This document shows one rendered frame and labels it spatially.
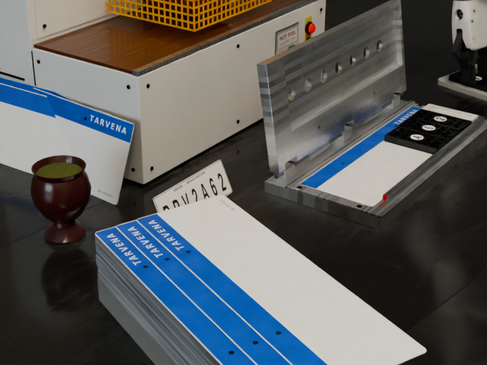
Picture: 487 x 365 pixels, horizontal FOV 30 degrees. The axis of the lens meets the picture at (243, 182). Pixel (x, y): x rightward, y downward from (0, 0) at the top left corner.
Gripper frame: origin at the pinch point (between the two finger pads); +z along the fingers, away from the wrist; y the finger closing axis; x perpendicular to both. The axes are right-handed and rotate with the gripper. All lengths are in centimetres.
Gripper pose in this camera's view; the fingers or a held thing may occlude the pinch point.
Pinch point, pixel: (476, 71)
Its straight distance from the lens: 191.1
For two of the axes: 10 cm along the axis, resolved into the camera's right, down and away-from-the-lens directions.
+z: 1.3, 9.4, 3.1
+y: 7.4, -3.0, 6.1
